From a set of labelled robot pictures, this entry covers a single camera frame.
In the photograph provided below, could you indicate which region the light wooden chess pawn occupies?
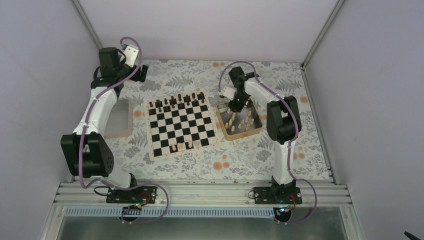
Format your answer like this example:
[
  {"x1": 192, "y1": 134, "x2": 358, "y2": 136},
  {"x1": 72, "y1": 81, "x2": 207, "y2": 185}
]
[{"x1": 177, "y1": 142, "x2": 184, "y2": 151}]

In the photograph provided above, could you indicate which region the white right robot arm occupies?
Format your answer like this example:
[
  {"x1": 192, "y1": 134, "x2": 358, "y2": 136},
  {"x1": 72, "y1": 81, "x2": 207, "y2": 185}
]
[{"x1": 225, "y1": 66, "x2": 301, "y2": 204}]

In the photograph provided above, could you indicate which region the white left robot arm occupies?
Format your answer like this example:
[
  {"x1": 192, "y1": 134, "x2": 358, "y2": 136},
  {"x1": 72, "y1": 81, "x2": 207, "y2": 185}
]
[{"x1": 60, "y1": 45, "x2": 142, "y2": 203}]

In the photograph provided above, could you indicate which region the gold metal tin tray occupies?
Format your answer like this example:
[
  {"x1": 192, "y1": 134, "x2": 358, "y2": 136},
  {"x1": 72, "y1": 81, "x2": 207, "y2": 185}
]
[{"x1": 216, "y1": 101, "x2": 263, "y2": 141}]

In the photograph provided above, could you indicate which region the pink tin lid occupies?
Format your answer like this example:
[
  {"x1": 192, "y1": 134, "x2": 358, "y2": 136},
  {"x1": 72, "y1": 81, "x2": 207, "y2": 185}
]
[{"x1": 103, "y1": 99, "x2": 134, "y2": 139}]

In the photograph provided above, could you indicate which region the floral patterned table mat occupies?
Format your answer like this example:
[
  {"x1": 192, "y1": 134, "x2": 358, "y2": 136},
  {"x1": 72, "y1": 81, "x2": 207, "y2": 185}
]
[{"x1": 79, "y1": 59, "x2": 332, "y2": 182}]

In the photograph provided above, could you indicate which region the black white chessboard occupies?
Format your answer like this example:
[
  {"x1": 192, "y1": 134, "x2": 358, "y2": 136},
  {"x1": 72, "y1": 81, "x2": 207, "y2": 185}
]
[{"x1": 143, "y1": 91, "x2": 221, "y2": 161}]

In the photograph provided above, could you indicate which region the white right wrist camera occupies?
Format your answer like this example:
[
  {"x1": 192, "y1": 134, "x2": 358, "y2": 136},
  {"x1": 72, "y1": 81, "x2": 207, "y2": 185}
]
[{"x1": 219, "y1": 86, "x2": 236, "y2": 100}]

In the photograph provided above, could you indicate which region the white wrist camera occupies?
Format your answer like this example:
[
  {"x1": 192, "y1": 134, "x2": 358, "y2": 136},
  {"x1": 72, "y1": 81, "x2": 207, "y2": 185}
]
[
  {"x1": 120, "y1": 44, "x2": 140, "y2": 68},
  {"x1": 219, "y1": 86, "x2": 236, "y2": 100}
]

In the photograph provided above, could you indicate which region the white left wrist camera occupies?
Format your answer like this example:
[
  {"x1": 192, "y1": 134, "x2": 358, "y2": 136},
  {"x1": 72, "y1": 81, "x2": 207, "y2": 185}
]
[{"x1": 120, "y1": 44, "x2": 140, "y2": 68}]

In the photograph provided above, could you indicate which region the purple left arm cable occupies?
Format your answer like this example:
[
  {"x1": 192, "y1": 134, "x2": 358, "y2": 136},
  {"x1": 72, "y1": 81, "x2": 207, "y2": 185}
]
[{"x1": 78, "y1": 37, "x2": 170, "y2": 225}]

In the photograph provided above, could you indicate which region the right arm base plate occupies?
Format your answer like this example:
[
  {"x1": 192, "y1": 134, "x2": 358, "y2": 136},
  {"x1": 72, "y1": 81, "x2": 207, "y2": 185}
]
[{"x1": 253, "y1": 186, "x2": 303, "y2": 205}]

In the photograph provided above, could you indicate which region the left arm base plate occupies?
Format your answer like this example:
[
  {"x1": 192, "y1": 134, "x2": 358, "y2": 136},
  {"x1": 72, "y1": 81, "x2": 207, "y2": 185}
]
[{"x1": 106, "y1": 186, "x2": 158, "y2": 205}]

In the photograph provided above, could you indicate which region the aluminium rail frame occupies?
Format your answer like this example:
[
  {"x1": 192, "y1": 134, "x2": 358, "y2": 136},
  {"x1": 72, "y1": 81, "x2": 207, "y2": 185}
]
[{"x1": 53, "y1": 180, "x2": 353, "y2": 207}]

